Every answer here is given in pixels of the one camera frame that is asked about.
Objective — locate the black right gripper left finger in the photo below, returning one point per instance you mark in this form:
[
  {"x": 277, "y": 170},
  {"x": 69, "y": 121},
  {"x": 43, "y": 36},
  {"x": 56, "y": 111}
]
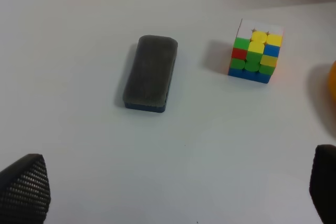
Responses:
[{"x": 25, "y": 191}]

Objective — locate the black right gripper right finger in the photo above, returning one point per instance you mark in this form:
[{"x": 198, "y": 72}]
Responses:
[{"x": 322, "y": 182}]

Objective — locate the yellow mango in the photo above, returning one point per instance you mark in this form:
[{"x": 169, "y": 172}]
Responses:
[{"x": 332, "y": 81}]

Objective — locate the colourful puzzle cube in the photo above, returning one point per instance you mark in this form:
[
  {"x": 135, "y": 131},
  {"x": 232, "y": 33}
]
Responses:
[{"x": 255, "y": 51}]

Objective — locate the grey blue board eraser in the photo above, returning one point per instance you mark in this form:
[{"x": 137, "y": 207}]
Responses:
[{"x": 148, "y": 84}]

